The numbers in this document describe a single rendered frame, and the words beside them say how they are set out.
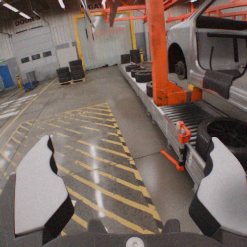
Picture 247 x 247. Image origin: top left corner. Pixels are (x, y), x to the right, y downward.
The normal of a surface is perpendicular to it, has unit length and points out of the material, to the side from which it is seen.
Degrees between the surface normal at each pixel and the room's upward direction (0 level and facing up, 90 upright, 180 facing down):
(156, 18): 90
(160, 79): 90
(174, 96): 90
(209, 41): 87
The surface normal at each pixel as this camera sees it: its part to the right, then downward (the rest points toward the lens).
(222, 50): 0.11, 0.42
